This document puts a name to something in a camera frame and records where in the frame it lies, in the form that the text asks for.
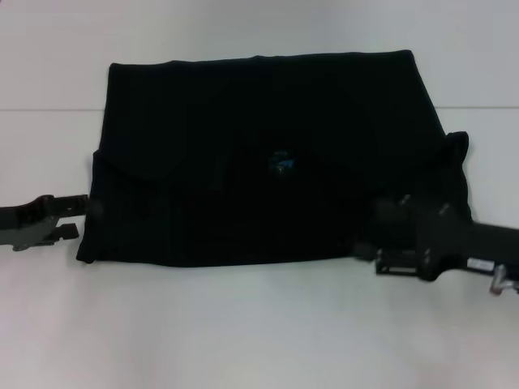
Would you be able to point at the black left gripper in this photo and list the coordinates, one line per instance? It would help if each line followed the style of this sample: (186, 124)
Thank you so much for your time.
(28, 225)

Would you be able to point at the black shirt with FREE print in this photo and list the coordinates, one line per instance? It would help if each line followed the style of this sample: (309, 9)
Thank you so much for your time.
(259, 182)

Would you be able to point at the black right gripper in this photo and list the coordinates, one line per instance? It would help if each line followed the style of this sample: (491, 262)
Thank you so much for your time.
(446, 243)

